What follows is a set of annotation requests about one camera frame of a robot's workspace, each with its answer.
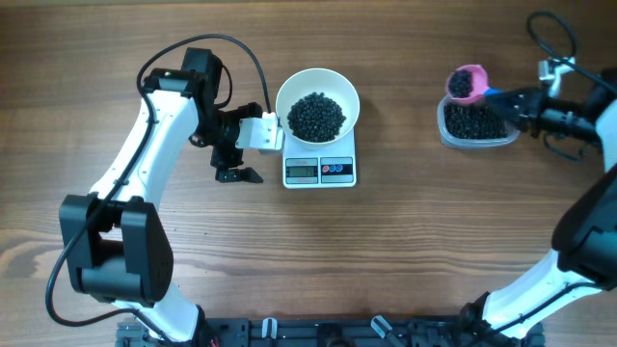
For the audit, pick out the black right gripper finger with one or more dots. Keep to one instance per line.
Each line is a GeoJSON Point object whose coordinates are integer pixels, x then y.
{"type": "Point", "coordinates": [514, 95]}
{"type": "Point", "coordinates": [505, 111]}

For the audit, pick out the white digital kitchen scale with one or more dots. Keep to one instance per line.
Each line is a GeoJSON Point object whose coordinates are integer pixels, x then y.
{"type": "Point", "coordinates": [333, 166]}

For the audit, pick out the black beans in scoop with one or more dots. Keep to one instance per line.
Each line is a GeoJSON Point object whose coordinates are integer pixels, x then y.
{"type": "Point", "coordinates": [460, 84]}

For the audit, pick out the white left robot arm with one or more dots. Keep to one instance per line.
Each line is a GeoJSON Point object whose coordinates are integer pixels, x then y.
{"type": "Point", "coordinates": [115, 247]}

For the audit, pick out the pile of black beans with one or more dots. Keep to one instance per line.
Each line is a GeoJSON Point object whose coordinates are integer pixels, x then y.
{"type": "Point", "coordinates": [473, 122]}

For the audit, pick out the black beans in bowl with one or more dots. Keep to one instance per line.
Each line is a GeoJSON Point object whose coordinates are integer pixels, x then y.
{"type": "Point", "coordinates": [315, 118]}

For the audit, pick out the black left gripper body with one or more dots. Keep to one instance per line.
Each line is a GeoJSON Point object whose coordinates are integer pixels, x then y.
{"type": "Point", "coordinates": [223, 133]}

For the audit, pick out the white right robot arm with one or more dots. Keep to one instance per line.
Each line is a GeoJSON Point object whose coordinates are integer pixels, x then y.
{"type": "Point", "coordinates": [582, 259]}

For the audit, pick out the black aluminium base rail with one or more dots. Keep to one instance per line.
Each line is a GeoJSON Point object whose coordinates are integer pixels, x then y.
{"type": "Point", "coordinates": [425, 331]}

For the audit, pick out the clear plastic container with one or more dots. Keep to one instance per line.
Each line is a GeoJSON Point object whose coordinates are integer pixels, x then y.
{"type": "Point", "coordinates": [449, 141]}

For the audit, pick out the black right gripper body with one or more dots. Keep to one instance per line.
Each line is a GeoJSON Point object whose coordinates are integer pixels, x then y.
{"type": "Point", "coordinates": [535, 116]}

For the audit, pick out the pink scoop with blue handle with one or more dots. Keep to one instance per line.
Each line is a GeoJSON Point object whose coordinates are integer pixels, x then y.
{"type": "Point", "coordinates": [480, 83]}

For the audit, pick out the white bowl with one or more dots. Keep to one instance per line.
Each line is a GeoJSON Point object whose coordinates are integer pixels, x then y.
{"type": "Point", "coordinates": [319, 80]}

